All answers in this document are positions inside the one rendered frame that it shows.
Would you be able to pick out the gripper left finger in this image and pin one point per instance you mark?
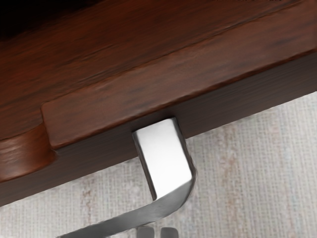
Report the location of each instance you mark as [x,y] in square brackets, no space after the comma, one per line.
[146,233]

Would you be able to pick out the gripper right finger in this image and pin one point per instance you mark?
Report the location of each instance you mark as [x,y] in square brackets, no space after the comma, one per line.
[169,233]

